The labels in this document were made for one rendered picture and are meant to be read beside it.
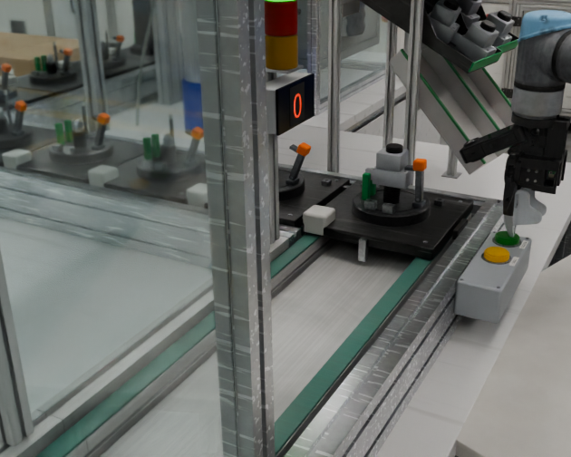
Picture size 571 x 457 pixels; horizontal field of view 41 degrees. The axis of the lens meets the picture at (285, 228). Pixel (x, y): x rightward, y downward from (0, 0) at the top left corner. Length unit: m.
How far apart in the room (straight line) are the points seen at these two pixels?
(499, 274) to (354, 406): 0.41
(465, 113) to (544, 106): 0.47
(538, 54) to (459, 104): 0.50
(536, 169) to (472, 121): 0.44
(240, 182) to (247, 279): 0.07
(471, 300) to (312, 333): 0.25
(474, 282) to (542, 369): 0.16
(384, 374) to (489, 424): 0.18
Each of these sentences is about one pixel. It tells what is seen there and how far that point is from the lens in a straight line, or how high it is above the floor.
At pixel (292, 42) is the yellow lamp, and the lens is 1.17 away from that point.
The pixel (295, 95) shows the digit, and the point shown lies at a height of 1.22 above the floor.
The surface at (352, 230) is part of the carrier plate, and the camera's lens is 1.32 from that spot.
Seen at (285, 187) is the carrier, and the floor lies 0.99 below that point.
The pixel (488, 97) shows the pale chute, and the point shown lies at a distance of 1.81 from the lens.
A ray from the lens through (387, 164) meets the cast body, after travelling 1.35.
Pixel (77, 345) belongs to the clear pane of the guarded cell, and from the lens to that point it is 0.40.
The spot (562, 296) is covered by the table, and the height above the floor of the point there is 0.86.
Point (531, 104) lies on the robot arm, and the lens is 1.22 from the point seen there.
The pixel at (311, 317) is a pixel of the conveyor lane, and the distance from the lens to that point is 1.17.
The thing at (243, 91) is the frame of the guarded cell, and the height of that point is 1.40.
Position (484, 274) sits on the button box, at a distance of 1.23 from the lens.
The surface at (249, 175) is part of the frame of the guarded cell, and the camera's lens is 0.47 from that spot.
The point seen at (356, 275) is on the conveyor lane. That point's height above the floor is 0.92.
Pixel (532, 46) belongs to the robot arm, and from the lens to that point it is 1.21.
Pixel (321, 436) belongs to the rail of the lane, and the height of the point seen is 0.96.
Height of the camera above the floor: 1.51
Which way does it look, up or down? 24 degrees down
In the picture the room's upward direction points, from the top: 1 degrees counter-clockwise
